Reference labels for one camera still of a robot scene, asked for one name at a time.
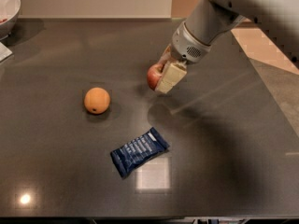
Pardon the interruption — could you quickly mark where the red apple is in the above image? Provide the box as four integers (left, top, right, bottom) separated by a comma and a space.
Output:
147, 63, 164, 91

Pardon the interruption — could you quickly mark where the white paper sheet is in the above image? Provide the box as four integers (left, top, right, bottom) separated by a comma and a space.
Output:
0, 42, 13, 62

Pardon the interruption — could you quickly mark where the orange fruit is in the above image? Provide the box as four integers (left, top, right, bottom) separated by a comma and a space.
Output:
84, 88, 110, 115

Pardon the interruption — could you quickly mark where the white bowl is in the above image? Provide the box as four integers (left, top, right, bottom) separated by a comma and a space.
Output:
0, 0, 21, 40

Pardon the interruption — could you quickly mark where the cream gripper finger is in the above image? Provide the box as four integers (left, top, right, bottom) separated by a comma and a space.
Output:
155, 62, 187, 94
157, 45, 171, 65

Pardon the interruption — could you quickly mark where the dark blue snack packet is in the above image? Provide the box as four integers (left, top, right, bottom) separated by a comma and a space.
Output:
110, 128, 169, 178

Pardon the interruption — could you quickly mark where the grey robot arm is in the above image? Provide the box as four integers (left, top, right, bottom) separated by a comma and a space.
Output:
147, 0, 299, 93

